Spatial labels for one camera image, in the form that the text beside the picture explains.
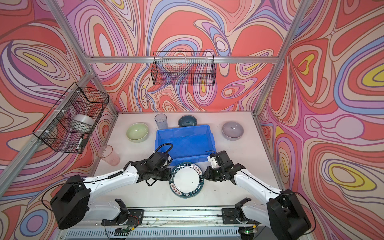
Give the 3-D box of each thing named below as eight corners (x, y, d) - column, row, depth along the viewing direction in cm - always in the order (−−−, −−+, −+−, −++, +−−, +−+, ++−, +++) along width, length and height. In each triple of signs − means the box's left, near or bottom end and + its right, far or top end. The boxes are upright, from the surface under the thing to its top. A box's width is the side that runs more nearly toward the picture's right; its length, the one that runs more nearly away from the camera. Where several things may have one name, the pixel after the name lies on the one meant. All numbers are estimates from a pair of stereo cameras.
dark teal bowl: (178, 129, 112) (178, 123, 107) (179, 120, 118) (178, 114, 113) (197, 128, 112) (197, 123, 107) (196, 120, 118) (197, 114, 113)
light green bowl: (126, 144, 102) (123, 139, 98) (132, 127, 112) (129, 122, 107) (146, 144, 102) (144, 139, 98) (150, 127, 112) (149, 122, 107)
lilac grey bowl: (223, 141, 104) (224, 137, 100) (220, 125, 114) (221, 120, 109) (243, 141, 104) (245, 137, 100) (239, 125, 114) (241, 120, 109)
